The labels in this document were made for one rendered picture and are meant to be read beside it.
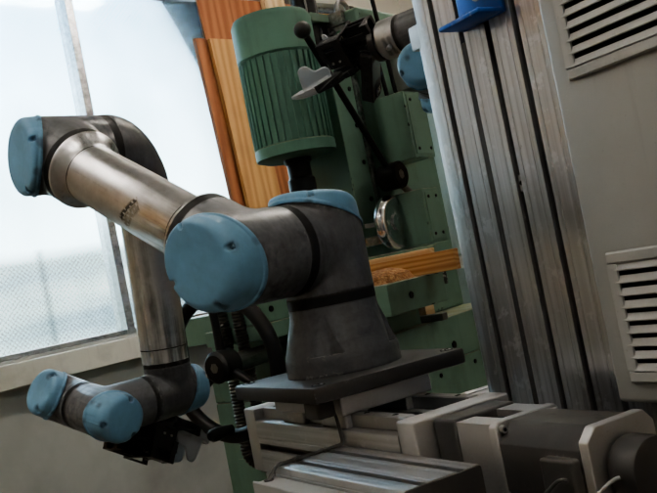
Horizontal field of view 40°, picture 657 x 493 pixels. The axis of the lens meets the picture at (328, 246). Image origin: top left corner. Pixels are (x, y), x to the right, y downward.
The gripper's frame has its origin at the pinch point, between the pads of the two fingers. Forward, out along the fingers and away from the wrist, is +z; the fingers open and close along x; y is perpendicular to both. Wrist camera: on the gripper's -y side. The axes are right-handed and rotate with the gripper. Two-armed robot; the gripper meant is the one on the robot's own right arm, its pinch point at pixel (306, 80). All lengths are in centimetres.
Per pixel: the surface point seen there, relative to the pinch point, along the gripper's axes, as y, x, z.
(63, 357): -59, 5, 140
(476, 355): -67, 16, -10
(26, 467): -74, 36, 148
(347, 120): -17.2, -11.2, 5.4
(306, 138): -10.3, 4.3, 5.1
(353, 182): -26.6, -0.7, 5.4
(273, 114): -3.3, 3.2, 9.8
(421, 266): -36.8, 19.9, -13.8
